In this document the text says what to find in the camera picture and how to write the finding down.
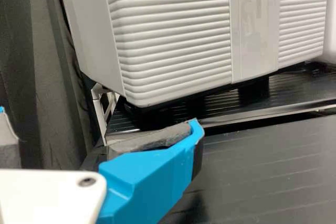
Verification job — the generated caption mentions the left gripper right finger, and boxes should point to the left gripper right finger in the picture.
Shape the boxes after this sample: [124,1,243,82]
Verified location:
[98,118,205,224]

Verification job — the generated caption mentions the white incubator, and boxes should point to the white incubator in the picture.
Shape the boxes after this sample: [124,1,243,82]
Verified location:
[56,0,271,132]

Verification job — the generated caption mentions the white metal bracket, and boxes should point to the white metal bracket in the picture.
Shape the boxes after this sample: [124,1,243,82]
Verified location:
[90,82,120,145]

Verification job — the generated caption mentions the incubator door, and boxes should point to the incubator door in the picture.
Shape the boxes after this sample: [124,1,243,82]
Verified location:
[101,0,330,108]

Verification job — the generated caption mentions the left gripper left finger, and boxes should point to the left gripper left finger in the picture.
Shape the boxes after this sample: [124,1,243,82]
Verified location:
[0,105,22,169]

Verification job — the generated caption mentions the white box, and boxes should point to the white box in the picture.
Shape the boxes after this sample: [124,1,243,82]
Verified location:
[322,0,336,63]

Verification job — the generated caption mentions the black platform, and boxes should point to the black platform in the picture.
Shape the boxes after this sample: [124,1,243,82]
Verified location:
[78,115,336,224]
[104,60,336,133]

